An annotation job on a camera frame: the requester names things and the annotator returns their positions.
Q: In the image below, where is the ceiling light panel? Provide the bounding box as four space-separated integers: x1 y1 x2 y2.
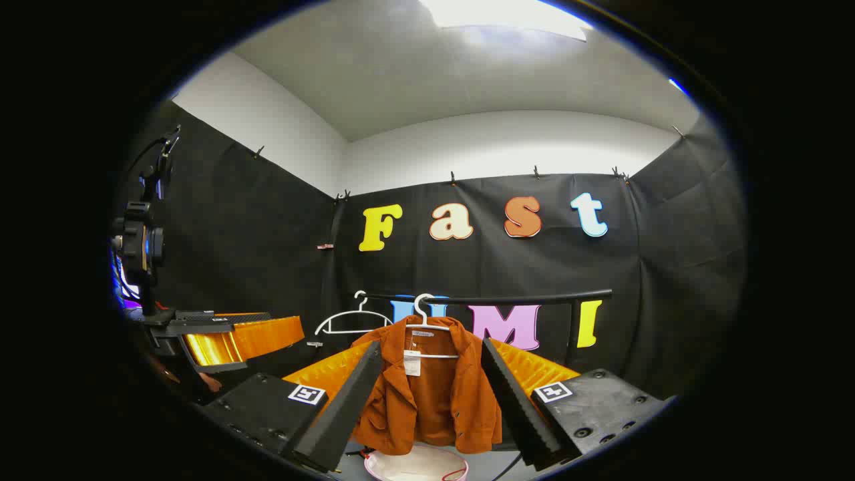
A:
419 0 594 42

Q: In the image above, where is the black clothes rail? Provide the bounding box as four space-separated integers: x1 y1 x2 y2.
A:
364 289 614 365

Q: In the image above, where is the white hanger with hook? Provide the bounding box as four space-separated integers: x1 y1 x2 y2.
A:
314 290 395 337
403 294 462 360

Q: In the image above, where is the black backdrop cloth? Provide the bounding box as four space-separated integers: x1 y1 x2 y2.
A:
117 100 747 402

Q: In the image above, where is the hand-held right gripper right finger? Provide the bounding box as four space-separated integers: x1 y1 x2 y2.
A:
481 337 672 470

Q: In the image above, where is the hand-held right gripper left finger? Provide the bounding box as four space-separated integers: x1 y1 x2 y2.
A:
200 339 385 475

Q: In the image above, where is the white pink-rimmed laundry hamper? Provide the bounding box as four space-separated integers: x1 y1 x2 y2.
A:
363 444 470 481

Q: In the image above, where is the orange corduroy jacket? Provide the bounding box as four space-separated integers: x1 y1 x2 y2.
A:
352 315 503 456

